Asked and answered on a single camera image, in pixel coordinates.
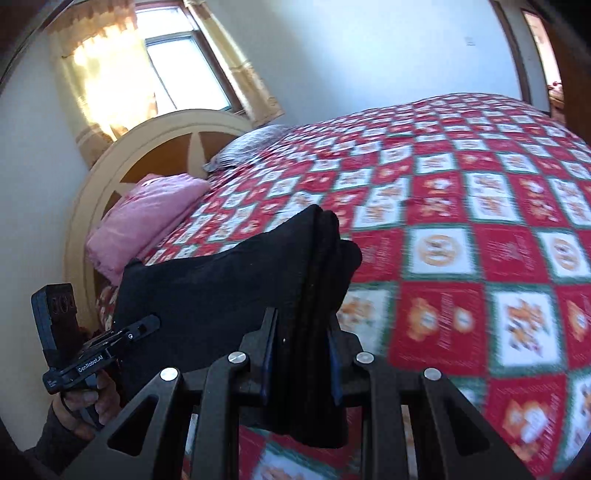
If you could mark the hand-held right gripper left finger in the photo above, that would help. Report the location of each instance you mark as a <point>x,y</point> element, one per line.
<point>267,369</point>

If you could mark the brown door frame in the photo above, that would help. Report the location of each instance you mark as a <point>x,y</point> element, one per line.
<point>515,60</point>

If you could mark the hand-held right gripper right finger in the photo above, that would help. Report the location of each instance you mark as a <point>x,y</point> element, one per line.
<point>335,378</point>

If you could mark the person's left hand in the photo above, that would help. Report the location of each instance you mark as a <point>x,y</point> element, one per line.
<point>110,397</point>

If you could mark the black pants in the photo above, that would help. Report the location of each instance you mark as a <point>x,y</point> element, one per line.
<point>221,286</point>

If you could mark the window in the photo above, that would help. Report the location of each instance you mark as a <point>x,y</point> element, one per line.
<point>184,69</point>

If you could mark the grey patterned pillow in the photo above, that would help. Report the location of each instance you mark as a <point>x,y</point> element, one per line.
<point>249,143</point>

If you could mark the yellow patterned curtain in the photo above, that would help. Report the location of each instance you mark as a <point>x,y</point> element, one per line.
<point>249,78</point>
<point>101,83</point>

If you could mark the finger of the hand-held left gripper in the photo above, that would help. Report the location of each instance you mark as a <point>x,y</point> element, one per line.
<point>138,326</point>

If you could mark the brown wooden door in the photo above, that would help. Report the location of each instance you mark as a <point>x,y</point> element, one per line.
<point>572,69</point>

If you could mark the red printed checkered blanket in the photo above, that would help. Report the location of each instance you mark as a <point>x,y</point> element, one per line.
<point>461,230</point>

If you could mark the cream wooden headboard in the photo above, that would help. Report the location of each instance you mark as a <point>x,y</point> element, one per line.
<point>152,127</point>

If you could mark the pink folded quilt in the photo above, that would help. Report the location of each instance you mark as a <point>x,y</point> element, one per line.
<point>143,212</point>

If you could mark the person's left forearm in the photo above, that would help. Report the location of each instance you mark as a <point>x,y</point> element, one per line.
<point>55,447</point>

